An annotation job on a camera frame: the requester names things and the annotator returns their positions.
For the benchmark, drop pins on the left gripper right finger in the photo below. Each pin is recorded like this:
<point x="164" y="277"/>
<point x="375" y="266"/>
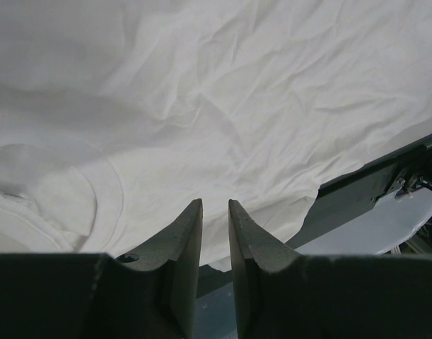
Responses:
<point x="264" y="270"/>

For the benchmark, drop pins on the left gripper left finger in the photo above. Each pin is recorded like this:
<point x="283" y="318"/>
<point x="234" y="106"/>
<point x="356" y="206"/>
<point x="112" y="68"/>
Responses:
<point x="154" y="297"/>

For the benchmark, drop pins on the white t shirt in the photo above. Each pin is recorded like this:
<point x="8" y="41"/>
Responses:
<point x="114" y="115"/>

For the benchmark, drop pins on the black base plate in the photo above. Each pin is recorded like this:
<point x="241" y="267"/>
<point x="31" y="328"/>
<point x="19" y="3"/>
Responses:
<point x="352" y="195"/>

